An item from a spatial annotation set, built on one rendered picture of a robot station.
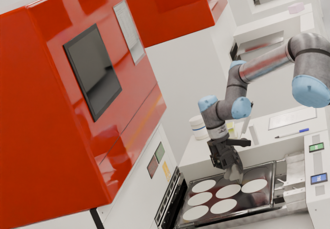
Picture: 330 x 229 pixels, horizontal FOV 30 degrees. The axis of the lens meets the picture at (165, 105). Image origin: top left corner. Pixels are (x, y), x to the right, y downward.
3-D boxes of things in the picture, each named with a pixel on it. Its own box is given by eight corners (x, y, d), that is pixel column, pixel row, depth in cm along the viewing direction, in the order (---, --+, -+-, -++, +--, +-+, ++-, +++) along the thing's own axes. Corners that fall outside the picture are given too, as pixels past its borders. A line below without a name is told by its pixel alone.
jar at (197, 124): (194, 141, 279) (187, 122, 277) (197, 135, 285) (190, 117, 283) (209, 137, 277) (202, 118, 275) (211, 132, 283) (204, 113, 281)
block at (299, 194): (285, 203, 212) (283, 195, 211) (285, 198, 215) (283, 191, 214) (308, 198, 210) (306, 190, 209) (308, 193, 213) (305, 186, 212)
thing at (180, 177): (165, 249, 218) (156, 226, 216) (186, 192, 259) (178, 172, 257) (170, 248, 218) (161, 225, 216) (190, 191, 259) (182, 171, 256)
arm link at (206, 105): (210, 100, 219) (192, 103, 225) (220, 128, 222) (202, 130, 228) (221, 92, 225) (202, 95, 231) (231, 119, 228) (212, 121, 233)
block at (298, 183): (286, 192, 219) (283, 185, 218) (286, 188, 222) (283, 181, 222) (308, 187, 217) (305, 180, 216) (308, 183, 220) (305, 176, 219)
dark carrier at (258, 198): (177, 226, 222) (176, 225, 222) (191, 183, 253) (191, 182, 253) (269, 205, 212) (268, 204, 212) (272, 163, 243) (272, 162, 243)
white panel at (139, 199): (139, 324, 186) (89, 211, 176) (184, 198, 261) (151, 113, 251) (148, 322, 185) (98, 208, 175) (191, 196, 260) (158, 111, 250)
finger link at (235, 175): (230, 189, 233) (223, 167, 231) (242, 182, 236) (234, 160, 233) (235, 190, 230) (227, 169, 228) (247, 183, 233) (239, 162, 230)
